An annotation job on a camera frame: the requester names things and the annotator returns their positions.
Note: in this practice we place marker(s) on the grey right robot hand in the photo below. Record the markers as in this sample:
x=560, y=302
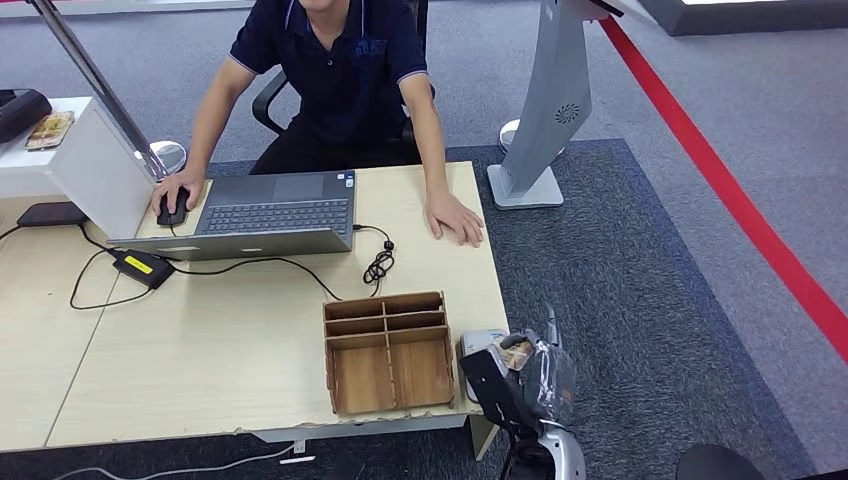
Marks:
x=550, y=384

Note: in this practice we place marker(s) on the person's right hand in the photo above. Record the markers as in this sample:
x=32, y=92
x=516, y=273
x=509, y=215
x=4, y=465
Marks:
x=185, y=180

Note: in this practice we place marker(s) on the person's left hand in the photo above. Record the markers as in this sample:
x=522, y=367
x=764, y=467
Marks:
x=454, y=215

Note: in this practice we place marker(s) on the black computer mouse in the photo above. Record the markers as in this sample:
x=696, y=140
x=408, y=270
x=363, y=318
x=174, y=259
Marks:
x=175, y=208

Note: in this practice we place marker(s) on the person's left forearm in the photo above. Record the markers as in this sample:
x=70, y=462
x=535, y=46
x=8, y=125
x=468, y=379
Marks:
x=434, y=159

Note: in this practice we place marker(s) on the person's right forearm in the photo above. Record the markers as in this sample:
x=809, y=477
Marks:
x=199, y=139

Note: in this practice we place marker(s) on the white card reader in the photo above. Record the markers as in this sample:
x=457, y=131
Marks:
x=472, y=341

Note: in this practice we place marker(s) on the orange patterned key card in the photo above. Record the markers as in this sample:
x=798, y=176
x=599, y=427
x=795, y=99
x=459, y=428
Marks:
x=50, y=130

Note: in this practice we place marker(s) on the person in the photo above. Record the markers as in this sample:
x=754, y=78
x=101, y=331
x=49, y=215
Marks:
x=344, y=79

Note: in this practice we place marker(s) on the clear plastic film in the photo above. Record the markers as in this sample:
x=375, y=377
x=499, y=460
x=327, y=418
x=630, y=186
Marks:
x=560, y=384

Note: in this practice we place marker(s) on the white counter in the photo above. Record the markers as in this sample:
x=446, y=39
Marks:
x=99, y=179

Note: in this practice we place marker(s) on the silver round base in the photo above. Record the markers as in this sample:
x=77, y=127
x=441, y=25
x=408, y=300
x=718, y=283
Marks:
x=509, y=136

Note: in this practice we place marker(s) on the black yellow-labelled power adapter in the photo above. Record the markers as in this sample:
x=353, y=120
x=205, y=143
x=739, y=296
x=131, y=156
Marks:
x=142, y=267

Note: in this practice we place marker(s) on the grey laptop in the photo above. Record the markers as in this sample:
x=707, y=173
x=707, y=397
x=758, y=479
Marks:
x=278, y=212

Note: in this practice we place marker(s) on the black office chair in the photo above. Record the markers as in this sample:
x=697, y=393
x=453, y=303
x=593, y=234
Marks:
x=265, y=106

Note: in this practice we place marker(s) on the dark grey carpet rug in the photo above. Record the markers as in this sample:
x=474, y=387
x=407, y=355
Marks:
x=629, y=298

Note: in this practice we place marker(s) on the silver pole with round base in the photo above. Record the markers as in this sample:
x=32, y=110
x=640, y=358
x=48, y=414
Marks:
x=98, y=86

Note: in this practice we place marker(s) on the black flat box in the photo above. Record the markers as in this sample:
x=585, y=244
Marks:
x=53, y=214

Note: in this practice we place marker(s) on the wooden compartment organizer box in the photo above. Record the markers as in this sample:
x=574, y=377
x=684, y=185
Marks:
x=391, y=371

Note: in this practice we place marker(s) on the black countertop device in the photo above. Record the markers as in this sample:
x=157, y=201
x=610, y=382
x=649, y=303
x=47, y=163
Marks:
x=20, y=112

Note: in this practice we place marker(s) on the black round object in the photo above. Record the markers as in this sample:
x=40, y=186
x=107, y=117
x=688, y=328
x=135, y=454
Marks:
x=719, y=467

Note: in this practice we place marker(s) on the dark grey platform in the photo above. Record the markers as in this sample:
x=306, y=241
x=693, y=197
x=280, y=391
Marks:
x=729, y=23

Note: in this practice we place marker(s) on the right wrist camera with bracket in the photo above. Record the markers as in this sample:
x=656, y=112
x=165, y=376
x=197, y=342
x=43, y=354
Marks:
x=487, y=387

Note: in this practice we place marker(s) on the grey desk frame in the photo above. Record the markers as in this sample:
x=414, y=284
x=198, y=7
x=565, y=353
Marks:
x=371, y=427

